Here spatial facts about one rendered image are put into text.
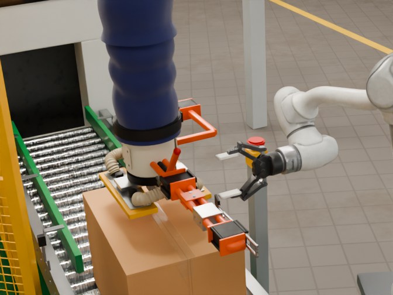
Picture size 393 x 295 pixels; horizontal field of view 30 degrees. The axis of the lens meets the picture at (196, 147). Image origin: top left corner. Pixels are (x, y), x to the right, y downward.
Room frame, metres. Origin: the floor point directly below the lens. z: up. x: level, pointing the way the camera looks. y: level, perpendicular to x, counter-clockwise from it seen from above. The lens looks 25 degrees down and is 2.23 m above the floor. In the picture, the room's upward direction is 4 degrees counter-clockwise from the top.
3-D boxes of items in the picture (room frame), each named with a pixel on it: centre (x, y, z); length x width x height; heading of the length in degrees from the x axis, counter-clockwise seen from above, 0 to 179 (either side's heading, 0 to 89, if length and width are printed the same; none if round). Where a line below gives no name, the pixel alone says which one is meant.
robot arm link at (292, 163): (2.14, -0.29, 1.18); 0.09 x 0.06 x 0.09; 22
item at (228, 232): (1.68, -0.06, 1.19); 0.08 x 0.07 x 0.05; 22
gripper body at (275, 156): (2.11, -0.22, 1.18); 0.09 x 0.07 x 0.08; 112
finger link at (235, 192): (2.06, -0.10, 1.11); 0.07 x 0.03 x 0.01; 112
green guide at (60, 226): (3.23, 0.82, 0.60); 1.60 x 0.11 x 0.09; 21
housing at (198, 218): (1.81, -0.02, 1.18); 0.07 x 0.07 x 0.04; 22
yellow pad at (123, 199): (2.20, 0.25, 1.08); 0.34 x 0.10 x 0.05; 22
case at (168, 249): (2.23, 0.15, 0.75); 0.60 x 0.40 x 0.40; 20
